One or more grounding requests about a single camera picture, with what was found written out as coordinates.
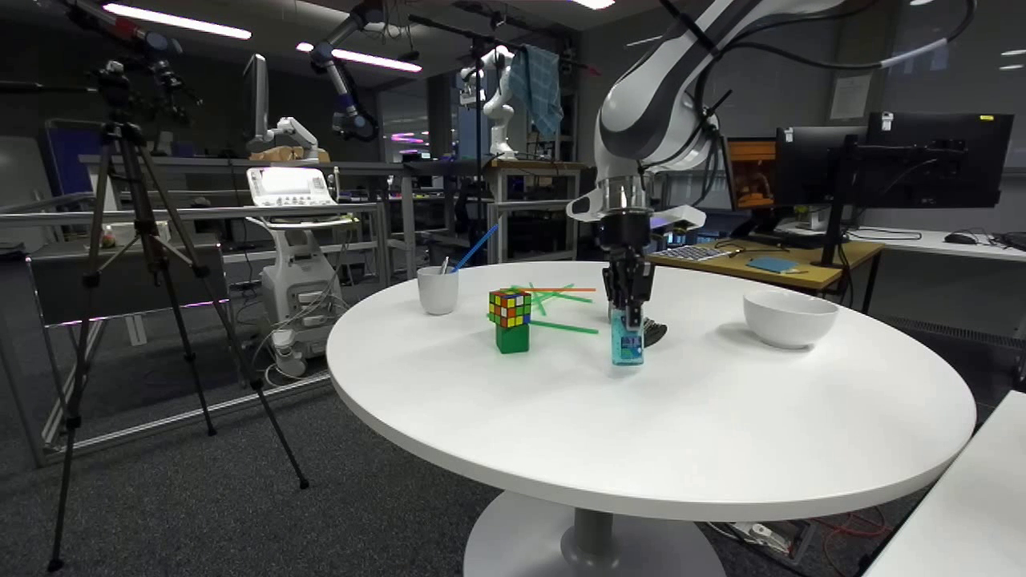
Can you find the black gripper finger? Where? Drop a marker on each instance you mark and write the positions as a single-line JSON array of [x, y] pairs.
[[614, 307], [637, 308]]

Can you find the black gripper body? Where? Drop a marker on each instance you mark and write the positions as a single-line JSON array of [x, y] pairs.
[[622, 239]]

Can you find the small blue liquid bottle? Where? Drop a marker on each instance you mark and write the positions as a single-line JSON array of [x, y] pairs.
[[625, 342]]

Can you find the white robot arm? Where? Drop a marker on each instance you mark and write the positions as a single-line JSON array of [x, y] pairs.
[[653, 119]]

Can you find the green straw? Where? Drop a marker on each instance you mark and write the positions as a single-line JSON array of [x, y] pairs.
[[565, 328], [565, 297]]

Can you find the orange straw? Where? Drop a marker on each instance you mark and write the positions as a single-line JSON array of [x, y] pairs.
[[557, 291]]

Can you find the colourful rubiks cube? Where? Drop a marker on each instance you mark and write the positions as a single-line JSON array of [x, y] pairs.
[[508, 308]]

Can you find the blue straw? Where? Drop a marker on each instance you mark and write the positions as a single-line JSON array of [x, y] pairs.
[[476, 249]]

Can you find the white ceramic bowl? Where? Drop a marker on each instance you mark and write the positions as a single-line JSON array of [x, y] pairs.
[[793, 321]]

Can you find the round white table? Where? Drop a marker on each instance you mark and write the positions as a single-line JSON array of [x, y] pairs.
[[617, 470]]

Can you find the white cup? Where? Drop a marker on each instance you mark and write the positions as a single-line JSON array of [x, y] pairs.
[[437, 291]]

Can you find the wooden side desk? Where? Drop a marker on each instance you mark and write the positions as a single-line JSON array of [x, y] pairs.
[[789, 266]]

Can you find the black computer monitor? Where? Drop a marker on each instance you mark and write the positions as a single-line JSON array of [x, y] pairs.
[[894, 161]]

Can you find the white medical cart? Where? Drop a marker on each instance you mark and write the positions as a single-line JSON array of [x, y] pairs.
[[302, 286]]

